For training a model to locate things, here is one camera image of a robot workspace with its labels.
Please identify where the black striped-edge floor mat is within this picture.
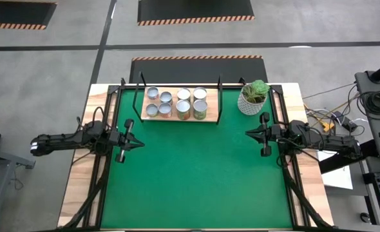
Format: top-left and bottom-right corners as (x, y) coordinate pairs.
(129, 55), (269, 85)
(137, 0), (255, 26)
(0, 1), (57, 31)

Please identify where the short can lemon print label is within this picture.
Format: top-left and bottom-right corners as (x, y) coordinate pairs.
(145, 103), (160, 118)

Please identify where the succulent in white patterned pot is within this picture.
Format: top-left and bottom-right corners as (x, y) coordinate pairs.
(237, 79), (271, 116)

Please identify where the yellow cable connector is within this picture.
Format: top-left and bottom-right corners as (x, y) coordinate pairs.
(318, 117), (336, 133)

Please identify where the short can white red label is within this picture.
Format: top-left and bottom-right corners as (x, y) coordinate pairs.
(159, 91), (174, 104)

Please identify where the coiled black cable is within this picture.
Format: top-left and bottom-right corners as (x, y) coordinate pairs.
(356, 91), (380, 121)

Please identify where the tall Pineapple can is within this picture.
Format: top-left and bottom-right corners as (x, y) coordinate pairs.
(175, 99), (192, 121)

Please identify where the green table mat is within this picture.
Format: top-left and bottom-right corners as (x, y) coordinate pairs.
(100, 88), (294, 230)

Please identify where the grey equipment stand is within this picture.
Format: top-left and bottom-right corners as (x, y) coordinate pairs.
(354, 70), (380, 160)

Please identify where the tall tin can silver lid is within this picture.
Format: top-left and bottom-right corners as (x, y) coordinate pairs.
(193, 86), (208, 101)

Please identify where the black aluminium rig frame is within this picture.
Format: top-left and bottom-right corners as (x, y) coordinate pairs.
(59, 76), (336, 232)

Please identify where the black power adapter block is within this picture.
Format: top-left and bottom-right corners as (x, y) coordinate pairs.
(333, 111), (355, 130)

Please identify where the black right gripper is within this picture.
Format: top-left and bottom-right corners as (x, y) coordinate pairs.
(245, 111), (283, 159)

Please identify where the grey metal side table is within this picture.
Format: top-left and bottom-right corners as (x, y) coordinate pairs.
(0, 144), (36, 232)

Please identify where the black stand leg beam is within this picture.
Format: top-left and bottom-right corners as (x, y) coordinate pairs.
(318, 139), (376, 175)

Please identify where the short can orange patterned label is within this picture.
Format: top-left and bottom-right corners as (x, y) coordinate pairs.
(158, 102), (173, 119)

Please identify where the wooden tray with black rails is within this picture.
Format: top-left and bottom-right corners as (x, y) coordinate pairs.
(131, 70), (225, 126)

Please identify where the tall Pears can green label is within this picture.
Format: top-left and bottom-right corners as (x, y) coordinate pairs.
(193, 99), (209, 121)

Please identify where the tall Cherries can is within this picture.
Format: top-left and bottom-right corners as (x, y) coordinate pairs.
(176, 87), (192, 102)

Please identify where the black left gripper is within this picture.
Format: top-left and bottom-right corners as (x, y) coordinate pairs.
(109, 118), (145, 164)

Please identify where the short can yellow green label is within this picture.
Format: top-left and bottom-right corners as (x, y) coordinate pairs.
(146, 86), (160, 101)

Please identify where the white paper sheet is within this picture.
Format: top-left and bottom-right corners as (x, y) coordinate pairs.
(315, 150), (354, 190)

